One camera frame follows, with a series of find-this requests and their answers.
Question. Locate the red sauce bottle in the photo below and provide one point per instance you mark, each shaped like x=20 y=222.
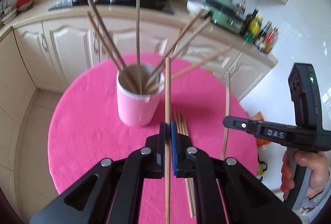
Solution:
x=270 y=42

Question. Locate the stack of white bowls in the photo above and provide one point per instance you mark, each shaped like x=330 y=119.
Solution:
x=7 y=14

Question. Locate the red bowl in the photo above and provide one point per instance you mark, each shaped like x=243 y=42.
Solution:
x=24 y=3

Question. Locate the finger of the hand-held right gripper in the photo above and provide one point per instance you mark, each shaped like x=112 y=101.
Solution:
x=240 y=124

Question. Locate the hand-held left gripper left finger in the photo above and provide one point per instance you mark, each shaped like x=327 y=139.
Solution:
x=162 y=141

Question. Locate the black glass gas hob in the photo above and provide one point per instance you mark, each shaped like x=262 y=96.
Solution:
x=155 y=3

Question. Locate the person's right hand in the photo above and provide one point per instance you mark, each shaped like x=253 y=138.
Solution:
x=316 y=175

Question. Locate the white bowl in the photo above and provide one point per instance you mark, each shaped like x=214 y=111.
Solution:
x=194 y=5

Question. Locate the person's right forearm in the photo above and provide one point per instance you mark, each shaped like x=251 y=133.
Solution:
x=320 y=203

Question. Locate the green electric grill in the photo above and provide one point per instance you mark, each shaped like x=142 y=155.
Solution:
x=227 y=14

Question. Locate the bunch of wooden chopsticks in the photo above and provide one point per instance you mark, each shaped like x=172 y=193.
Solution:
x=138 y=45

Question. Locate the dark glass oil bottle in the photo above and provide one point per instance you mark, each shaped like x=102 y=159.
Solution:
x=249 y=22

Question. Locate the pink cup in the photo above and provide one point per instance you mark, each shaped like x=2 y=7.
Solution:
x=134 y=110

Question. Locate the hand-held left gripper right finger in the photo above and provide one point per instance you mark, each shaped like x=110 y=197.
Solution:
x=173 y=146

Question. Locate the wooden chopstick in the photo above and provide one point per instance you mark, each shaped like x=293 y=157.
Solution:
x=184 y=120
x=227 y=94
x=180 y=120
x=177 y=120
x=167 y=89

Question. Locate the pink tablecloth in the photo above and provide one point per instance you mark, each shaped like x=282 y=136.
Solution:
x=85 y=123

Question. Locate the green yellow bottle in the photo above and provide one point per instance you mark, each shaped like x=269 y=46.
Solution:
x=254 y=29

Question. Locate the orange printed bag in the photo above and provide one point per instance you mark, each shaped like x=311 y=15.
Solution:
x=258 y=116

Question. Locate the dark soy sauce bottle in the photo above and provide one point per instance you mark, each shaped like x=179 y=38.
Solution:
x=263 y=35

